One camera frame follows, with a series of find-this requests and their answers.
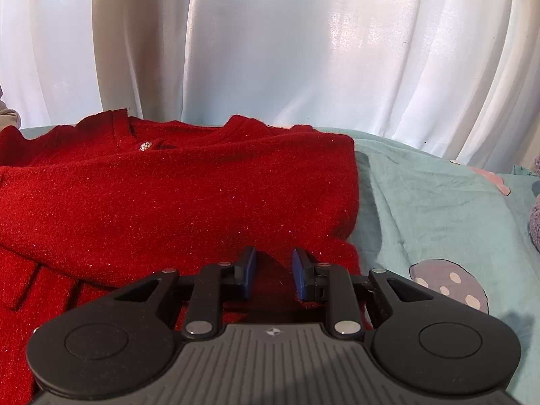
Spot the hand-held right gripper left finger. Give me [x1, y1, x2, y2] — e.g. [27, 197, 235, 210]
[113, 247, 258, 341]

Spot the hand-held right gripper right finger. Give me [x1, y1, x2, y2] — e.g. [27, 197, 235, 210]
[292, 247, 428, 341]

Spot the red knit sweater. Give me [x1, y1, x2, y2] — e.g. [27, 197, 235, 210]
[0, 109, 374, 405]

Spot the teal printed bed sheet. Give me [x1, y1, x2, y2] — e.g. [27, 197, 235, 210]
[19, 124, 540, 405]

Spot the white curtain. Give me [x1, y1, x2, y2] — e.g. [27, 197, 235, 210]
[0, 0, 540, 174]

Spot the purple plush toy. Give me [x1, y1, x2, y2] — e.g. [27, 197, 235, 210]
[527, 154, 540, 254]

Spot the beige plush toy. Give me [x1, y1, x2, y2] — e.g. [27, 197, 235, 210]
[0, 109, 22, 132]

